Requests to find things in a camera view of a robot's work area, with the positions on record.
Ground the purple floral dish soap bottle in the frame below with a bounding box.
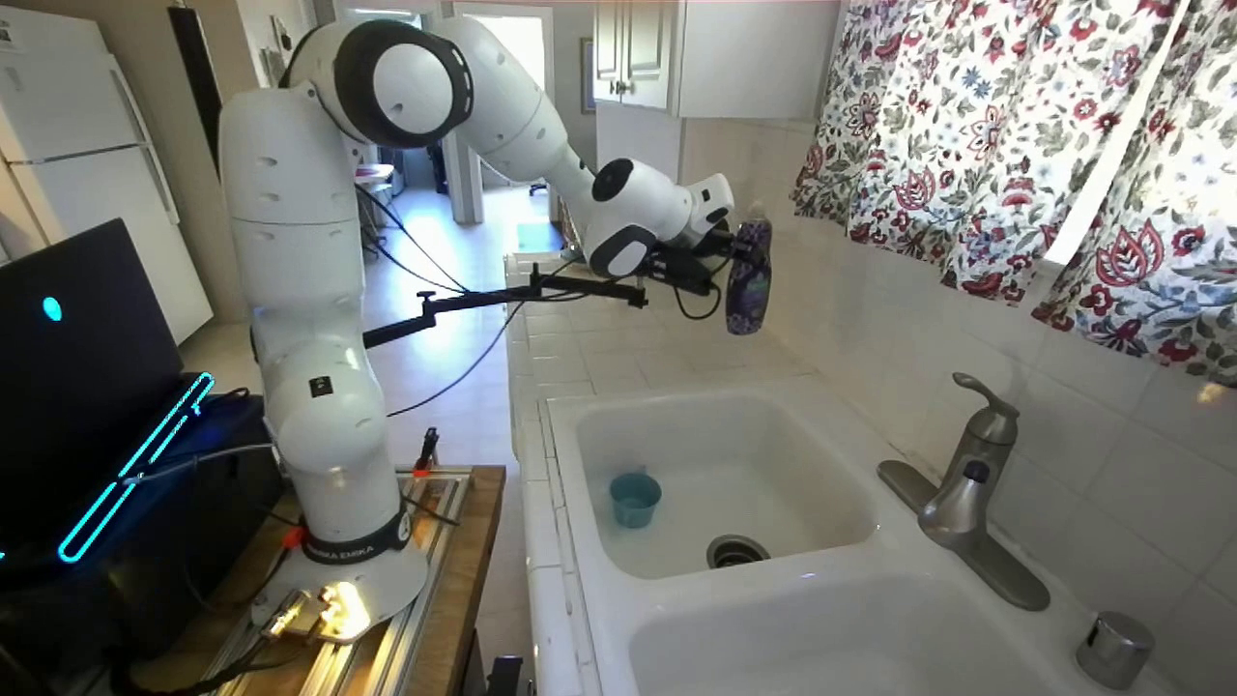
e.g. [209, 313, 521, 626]
[724, 214, 778, 341]

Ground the black table clamp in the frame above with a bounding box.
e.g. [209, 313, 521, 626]
[409, 423, 443, 479]

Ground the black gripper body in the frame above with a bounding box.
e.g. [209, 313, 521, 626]
[641, 234, 742, 301]

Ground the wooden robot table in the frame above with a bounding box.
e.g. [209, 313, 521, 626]
[129, 459, 510, 696]

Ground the round metal sink knob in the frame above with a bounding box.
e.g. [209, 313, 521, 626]
[1076, 606, 1159, 691]

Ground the metal robot mounting plate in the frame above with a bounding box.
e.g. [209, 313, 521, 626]
[206, 466, 477, 696]

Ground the floral print window curtain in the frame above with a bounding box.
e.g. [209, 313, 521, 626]
[787, 0, 1237, 392]

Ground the black jointed camera arm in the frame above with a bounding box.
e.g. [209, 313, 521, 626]
[361, 261, 652, 353]

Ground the blue plastic cup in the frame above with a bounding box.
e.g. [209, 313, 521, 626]
[607, 466, 664, 535]

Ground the white wall picture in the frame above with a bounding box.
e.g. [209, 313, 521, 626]
[231, 0, 324, 115]

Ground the brushed metal sink faucet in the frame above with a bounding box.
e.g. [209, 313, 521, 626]
[875, 367, 1055, 613]

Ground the white refrigerator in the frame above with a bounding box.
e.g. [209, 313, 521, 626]
[0, 5, 218, 348]

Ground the white double basin sink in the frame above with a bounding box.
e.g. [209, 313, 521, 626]
[536, 384, 1171, 696]

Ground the black tall panel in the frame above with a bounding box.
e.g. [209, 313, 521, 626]
[165, 5, 269, 323]

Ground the metal sink drain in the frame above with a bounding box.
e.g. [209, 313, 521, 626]
[704, 528, 775, 571]

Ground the black floor cable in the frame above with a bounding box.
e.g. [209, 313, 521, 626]
[361, 187, 518, 426]

